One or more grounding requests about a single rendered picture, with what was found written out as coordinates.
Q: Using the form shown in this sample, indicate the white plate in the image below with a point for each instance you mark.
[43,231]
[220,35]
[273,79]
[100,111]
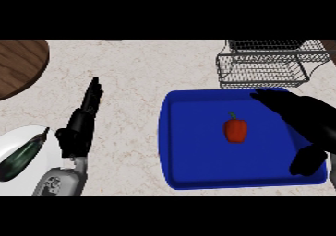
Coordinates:
[25,159]

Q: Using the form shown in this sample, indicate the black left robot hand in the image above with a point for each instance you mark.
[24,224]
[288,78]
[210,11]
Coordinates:
[78,129]

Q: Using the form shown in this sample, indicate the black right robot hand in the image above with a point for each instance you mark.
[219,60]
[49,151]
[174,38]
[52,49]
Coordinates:
[310,120]

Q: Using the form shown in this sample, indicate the red bell pepper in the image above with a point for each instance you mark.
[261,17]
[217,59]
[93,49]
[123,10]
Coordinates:
[235,130]

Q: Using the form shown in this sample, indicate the blue tray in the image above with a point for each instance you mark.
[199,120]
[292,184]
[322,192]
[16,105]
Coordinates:
[207,147]

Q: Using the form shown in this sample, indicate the round brown wooden board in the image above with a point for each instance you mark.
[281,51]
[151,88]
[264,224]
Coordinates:
[13,66]

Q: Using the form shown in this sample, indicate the brown wooden object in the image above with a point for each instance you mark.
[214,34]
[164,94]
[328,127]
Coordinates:
[334,53]

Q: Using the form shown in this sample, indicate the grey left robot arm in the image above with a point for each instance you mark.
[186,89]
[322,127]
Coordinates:
[61,181]

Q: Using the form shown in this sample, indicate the dark green eggplant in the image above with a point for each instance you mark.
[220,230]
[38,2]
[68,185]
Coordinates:
[21,158]

